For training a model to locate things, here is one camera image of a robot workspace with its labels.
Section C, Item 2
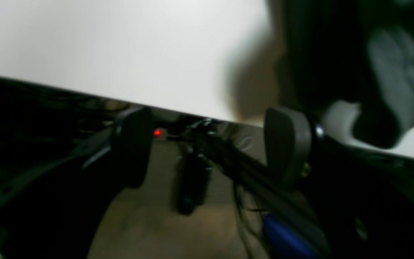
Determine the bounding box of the dark grey t-shirt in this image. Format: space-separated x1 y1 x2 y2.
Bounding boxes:
282 0 414 149

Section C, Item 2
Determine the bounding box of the black power strip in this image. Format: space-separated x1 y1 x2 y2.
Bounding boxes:
153 127 179 141

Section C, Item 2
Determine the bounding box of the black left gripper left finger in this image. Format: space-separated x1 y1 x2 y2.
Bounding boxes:
0 106 154 259

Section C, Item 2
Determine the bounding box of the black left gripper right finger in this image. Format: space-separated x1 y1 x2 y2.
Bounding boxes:
263 107 414 259

